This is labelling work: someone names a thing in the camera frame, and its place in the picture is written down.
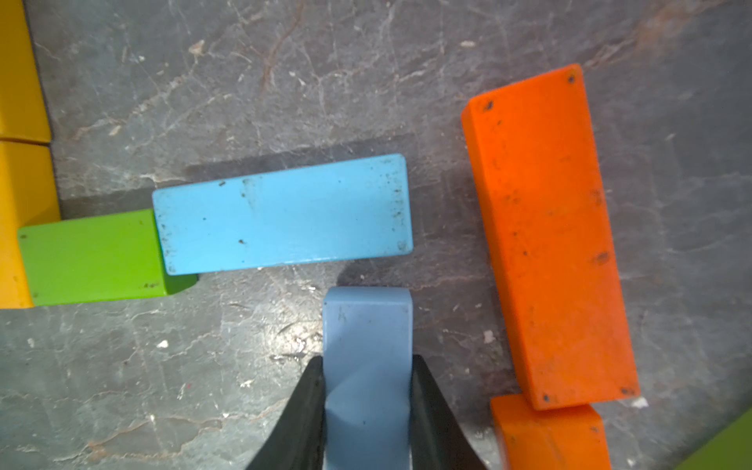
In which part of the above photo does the light blue long block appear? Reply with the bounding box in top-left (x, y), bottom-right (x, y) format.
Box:
top-left (153, 154), bottom-right (413, 275)

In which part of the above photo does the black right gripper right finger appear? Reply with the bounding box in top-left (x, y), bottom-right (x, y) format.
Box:
top-left (409, 354), bottom-right (487, 469)

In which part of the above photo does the lime green block right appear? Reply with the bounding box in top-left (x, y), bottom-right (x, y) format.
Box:
top-left (676, 409), bottom-right (752, 470)

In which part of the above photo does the yellow-orange long block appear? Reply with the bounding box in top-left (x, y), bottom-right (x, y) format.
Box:
top-left (1, 0), bottom-right (52, 144)

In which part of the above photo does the red-orange block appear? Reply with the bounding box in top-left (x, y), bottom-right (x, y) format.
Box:
top-left (461, 65), bottom-right (640, 410)

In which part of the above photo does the orange block middle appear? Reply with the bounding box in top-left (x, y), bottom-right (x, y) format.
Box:
top-left (490, 395), bottom-right (611, 470)

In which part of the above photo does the yellow-orange short block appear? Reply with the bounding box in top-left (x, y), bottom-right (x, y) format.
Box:
top-left (1, 141), bottom-right (60, 309)

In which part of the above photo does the light blue short block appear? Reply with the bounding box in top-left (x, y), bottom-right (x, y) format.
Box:
top-left (322, 287), bottom-right (413, 469)

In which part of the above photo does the green short block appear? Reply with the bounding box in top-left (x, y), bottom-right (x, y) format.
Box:
top-left (18, 209), bottom-right (198, 307)

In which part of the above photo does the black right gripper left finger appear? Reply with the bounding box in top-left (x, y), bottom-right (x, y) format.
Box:
top-left (246, 356), bottom-right (325, 470)

